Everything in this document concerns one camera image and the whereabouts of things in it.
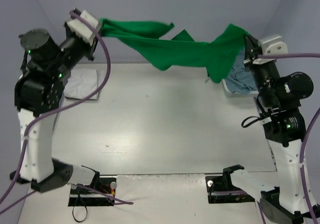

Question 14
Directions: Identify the light blue garment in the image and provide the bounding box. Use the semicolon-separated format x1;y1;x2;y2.
225;49;257;90

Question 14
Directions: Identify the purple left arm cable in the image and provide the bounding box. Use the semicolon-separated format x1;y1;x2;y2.
0;8;134;213

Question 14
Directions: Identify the black loop cable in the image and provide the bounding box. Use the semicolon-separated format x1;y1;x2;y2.
72;193;89;222

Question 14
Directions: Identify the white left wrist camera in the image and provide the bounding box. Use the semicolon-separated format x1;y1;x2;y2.
66;10;102;47

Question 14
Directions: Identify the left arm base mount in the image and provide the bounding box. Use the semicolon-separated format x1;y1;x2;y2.
67;175;118;206

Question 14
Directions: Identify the white t shirt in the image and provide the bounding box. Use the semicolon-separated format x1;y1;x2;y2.
64;68;99;99

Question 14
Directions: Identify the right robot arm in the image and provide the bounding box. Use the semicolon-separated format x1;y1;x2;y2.
221;35;320;223

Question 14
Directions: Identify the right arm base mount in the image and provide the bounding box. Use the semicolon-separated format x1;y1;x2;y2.
205;164;255;204

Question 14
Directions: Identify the white laundry basket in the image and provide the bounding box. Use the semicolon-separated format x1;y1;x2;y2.
222;79;258;98

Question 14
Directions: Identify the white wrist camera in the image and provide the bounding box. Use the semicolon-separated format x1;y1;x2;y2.
66;10;102;47
257;35;288;56

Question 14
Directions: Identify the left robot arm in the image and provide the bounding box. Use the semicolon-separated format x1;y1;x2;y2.
10;28;100;194

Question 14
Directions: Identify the green t shirt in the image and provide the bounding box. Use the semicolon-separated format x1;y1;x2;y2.
100;19;249;83

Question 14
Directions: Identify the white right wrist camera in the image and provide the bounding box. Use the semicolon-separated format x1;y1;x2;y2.
257;35;288;56

